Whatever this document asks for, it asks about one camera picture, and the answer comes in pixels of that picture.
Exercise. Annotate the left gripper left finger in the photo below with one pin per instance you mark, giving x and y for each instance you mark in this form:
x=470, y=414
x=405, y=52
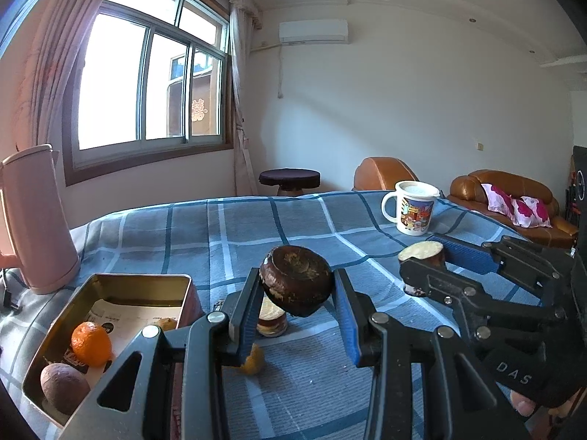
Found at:
x=133, y=400

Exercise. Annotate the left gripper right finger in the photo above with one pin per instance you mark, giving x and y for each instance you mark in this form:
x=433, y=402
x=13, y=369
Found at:
x=460, y=398

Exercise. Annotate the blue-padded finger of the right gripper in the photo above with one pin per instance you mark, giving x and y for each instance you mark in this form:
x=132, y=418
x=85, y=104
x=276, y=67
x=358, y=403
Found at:
x=472, y=306
x=527, y=264

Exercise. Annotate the brown longan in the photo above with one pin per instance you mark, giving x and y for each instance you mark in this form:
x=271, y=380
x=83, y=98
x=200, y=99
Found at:
x=255, y=361
x=166, y=324

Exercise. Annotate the large orange tangerine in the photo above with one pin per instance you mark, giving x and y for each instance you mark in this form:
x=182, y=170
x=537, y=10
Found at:
x=91, y=344

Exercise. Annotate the purple passion fruit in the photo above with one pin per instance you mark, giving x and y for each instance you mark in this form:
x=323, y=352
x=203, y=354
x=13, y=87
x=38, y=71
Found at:
x=64, y=387

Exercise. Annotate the cut water chestnut piece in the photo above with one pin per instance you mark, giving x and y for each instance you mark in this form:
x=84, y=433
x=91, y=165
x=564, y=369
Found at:
x=272, y=320

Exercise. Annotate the dark water chestnut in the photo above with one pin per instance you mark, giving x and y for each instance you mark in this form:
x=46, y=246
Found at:
x=296, y=279

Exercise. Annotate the person's fingertip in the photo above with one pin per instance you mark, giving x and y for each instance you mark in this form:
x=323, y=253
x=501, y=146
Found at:
x=523, y=405

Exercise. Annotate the pink floral cushion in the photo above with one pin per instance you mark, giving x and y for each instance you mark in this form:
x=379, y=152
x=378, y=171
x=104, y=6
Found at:
x=525, y=212

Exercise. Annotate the white cartoon mug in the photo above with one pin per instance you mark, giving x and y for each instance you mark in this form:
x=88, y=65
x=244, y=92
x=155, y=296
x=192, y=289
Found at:
x=410, y=206

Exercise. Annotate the brown leather sofa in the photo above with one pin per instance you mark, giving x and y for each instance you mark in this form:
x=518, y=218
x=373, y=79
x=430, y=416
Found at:
x=467, y=191

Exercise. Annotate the pink metal tin box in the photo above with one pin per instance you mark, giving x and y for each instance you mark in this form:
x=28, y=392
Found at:
x=123, y=304

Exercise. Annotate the blue plaid tablecloth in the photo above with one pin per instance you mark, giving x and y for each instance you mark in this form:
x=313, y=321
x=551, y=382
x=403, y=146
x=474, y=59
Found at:
x=331, y=261

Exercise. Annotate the brown leather chair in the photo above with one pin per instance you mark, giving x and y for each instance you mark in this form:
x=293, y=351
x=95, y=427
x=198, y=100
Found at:
x=381, y=174

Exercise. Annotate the dark round stool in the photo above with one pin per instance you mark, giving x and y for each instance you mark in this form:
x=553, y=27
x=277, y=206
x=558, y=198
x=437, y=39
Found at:
x=291, y=182

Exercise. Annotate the pink electric kettle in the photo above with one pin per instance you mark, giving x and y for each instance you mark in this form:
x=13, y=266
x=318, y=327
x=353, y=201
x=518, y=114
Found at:
x=43, y=248

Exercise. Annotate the white air conditioner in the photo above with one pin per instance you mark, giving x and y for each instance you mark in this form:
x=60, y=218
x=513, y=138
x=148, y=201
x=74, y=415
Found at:
x=323, y=31

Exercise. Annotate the pink right curtain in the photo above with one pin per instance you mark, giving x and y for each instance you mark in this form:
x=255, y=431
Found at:
x=245, y=18

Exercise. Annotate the pink curtain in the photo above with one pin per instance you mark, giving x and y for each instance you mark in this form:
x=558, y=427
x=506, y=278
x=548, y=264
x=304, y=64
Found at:
x=245, y=18
x=48, y=65

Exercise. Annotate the pink left curtain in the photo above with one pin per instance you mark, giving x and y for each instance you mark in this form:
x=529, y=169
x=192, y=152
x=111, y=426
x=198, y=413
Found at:
x=48, y=65

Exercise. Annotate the window with brown frame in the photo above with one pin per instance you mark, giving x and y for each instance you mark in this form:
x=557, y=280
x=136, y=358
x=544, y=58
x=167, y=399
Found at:
x=151, y=83

